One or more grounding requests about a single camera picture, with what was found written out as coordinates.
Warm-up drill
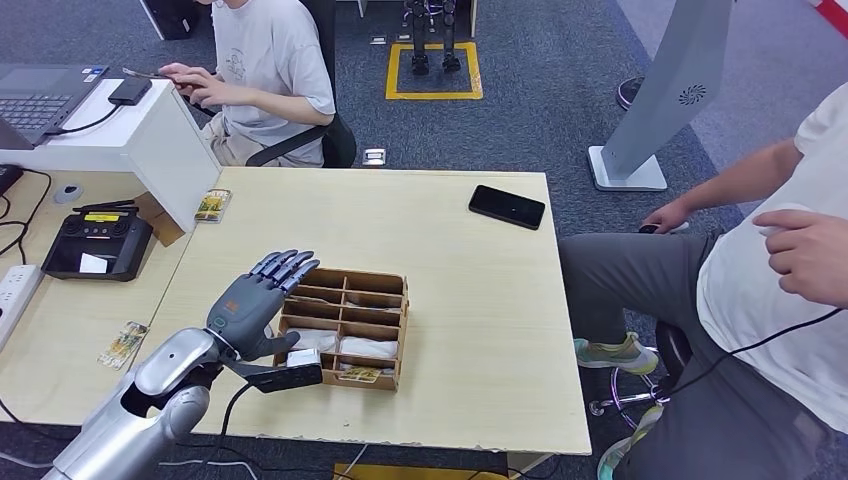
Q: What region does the green sneaker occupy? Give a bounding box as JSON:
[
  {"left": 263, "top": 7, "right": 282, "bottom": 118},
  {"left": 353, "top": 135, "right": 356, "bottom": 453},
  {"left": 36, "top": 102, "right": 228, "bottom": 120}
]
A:
[
  {"left": 573, "top": 332, "right": 661, "bottom": 378},
  {"left": 596, "top": 407, "right": 666, "bottom": 480}
]

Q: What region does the dark round floor base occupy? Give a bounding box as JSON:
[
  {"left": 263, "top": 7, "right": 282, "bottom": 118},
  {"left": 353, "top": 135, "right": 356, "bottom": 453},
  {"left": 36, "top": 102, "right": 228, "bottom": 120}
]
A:
[{"left": 615, "top": 77, "right": 645, "bottom": 113}]

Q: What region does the black adapter cable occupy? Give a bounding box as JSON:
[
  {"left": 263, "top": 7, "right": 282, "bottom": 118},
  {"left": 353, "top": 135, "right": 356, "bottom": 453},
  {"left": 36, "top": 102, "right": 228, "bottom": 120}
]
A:
[{"left": 46, "top": 104, "right": 124, "bottom": 137}]

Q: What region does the black floor cabinet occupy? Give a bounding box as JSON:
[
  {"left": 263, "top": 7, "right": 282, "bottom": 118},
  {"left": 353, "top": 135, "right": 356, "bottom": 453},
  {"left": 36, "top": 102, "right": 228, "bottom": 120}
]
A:
[{"left": 140, "top": 0, "right": 201, "bottom": 41}]

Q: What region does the black controller cable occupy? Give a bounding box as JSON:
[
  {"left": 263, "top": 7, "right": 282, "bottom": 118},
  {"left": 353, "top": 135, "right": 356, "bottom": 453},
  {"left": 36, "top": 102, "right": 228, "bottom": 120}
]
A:
[{"left": 662, "top": 307, "right": 843, "bottom": 402}]

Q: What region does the black handheld screen controller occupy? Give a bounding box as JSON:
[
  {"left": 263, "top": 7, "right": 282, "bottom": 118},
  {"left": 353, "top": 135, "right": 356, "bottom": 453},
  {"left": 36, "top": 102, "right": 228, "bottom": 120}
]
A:
[{"left": 40, "top": 199, "right": 156, "bottom": 283}]

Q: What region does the yellow floor tape strip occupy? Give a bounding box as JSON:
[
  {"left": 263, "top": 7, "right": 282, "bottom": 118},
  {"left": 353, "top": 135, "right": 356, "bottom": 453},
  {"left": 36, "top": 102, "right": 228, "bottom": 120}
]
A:
[{"left": 333, "top": 465, "right": 510, "bottom": 480}]

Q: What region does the operator person's left hand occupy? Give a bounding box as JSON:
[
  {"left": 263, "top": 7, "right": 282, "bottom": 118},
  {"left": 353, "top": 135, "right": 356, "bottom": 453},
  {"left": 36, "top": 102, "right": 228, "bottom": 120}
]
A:
[{"left": 753, "top": 209, "right": 848, "bottom": 309}]

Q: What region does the guest person's left hand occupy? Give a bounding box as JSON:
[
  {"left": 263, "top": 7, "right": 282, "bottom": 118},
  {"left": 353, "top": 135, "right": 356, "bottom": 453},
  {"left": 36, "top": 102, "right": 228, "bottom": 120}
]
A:
[{"left": 177, "top": 74, "right": 233, "bottom": 111}]

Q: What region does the operator person's right hand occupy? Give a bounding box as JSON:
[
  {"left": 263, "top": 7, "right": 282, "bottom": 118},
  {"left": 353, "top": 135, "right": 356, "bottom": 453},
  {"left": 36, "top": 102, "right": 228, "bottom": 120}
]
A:
[{"left": 641, "top": 198, "right": 696, "bottom": 235}]

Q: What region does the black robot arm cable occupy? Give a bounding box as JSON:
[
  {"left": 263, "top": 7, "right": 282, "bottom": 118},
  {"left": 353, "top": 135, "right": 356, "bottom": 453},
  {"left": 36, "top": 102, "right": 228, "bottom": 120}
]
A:
[{"left": 217, "top": 382, "right": 256, "bottom": 465}]

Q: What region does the guest person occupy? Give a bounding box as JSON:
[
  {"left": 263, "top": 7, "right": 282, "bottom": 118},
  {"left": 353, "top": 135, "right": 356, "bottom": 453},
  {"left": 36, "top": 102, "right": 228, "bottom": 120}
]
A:
[{"left": 157, "top": 0, "right": 337, "bottom": 168}]

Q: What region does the black power brick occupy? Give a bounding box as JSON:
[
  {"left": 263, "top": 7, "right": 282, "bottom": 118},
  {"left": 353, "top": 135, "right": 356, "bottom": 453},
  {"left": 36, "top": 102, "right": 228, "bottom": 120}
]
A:
[{"left": 0, "top": 164, "right": 26, "bottom": 197}]

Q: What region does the wooden compartment organizer box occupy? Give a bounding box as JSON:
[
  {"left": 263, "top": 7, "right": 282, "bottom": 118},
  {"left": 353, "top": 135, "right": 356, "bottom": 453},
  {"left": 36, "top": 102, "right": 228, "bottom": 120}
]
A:
[{"left": 272, "top": 266, "right": 411, "bottom": 393}]

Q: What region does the white power strip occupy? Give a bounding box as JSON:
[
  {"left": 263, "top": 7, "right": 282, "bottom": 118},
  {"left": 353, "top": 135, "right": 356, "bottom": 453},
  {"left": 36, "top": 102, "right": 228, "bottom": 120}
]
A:
[{"left": 0, "top": 264, "right": 45, "bottom": 352}]

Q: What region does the small brown cardboard box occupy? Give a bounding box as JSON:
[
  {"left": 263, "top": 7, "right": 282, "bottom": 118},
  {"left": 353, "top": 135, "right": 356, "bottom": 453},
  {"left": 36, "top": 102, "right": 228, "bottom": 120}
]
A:
[{"left": 135, "top": 192, "right": 188, "bottom": 248}]

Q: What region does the guest person's right hand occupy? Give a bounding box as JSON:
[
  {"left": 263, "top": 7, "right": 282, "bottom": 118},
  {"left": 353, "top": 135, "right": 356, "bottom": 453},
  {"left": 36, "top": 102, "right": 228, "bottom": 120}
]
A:
[{"left": 157, "top": 62, "right": 215, "bottom": 89}]

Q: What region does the grey kiosk stand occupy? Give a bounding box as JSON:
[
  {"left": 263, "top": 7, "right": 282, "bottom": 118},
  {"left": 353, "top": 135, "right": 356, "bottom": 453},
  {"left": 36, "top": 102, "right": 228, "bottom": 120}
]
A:
[{"left": 586, "top": 0, "right": 735, "bottom": 193}]

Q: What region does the black adapter box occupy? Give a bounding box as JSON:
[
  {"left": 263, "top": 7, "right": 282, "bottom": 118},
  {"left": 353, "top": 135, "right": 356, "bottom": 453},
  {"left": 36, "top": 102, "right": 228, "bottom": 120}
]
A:
[{"left": 107, "top": 76, "right": 154, "bottom": 107}]

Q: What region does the white desk partition box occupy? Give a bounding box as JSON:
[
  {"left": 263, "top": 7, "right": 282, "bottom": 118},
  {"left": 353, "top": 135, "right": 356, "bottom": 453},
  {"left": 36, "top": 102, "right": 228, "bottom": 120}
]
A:
[{"left": 0, "top": 79, "right": 223, "bottom": 233}]

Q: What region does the grey laptop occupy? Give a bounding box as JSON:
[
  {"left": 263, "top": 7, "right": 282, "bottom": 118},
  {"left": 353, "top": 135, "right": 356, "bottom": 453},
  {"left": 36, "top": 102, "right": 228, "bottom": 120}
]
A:
[{"left": 0, "top": 64, "right": 111, "bottom": 150}]

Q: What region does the operator person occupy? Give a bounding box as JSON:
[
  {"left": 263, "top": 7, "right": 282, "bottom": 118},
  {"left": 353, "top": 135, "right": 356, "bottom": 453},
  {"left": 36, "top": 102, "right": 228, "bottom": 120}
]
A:
[{"left": 559, "top": 82, "right": 848, "bottom": 480}]

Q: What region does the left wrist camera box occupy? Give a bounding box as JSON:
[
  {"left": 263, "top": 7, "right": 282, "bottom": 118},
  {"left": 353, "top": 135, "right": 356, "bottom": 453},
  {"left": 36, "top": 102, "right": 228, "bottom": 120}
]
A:
[{"left": 221, "top": 349, "right": 325, "bottom": 395}]

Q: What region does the black office chair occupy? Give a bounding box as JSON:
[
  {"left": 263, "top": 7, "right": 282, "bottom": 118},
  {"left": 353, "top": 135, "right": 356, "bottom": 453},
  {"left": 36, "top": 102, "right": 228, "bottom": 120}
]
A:
[{"left": 245, "top": 0, "right": 358, "bottom": 169}]

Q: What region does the yellow floor tape square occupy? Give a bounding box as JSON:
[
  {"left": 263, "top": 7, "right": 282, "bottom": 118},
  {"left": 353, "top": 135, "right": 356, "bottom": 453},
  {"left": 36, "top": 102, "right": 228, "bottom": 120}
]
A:
[{"left": 385, "top": 42, "right": 485, "bottom": 102}]

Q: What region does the white folded packet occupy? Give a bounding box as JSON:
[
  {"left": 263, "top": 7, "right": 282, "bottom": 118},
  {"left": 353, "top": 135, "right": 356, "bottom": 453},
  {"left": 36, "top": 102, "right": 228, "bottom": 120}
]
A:
[
  {"left": 339, "top": 336, "right": 401, "bottom": 361},
  {"left": 286, "top": 329, "right": 340, "bottom": 354}
]

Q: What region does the black smartphone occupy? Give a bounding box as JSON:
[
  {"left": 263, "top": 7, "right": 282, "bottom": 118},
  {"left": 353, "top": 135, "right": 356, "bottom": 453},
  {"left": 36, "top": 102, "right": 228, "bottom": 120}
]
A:
[{"left": 468, "top": 184, "right": 547, "bottom": 232}]

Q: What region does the background humanoid robot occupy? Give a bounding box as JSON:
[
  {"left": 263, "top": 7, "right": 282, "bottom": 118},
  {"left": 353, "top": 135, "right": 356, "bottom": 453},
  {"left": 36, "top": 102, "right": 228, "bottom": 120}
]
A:
[{"left": 402, "top": 0, "right": 463, "bottom": 76}]

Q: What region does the black desk cable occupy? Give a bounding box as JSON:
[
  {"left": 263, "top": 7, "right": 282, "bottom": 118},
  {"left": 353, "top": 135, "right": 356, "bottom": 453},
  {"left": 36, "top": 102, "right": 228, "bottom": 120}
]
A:
[{"left": 0, "top": 167, "right": 54, "bottom": 265}]

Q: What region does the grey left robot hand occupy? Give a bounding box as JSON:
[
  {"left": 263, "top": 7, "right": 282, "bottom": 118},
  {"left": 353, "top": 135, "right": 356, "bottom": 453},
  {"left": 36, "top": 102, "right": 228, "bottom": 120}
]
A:
[{"left": 206, "top": 249, "right": 321, "bottom": 362}]

